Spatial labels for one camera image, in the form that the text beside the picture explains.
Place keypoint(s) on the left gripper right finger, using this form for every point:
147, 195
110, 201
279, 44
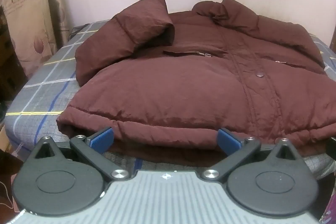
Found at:
270, 180

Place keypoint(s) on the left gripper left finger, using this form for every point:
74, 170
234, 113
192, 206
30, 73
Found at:
64, 178

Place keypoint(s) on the maroon puffer jacket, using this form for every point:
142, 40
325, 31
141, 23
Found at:
161, 79

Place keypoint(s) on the purple cloth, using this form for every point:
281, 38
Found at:
329, 215

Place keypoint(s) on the grey plaid bed sheet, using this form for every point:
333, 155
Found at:
33, 112

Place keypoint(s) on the floral beige curtain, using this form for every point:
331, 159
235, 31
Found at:
38, 29

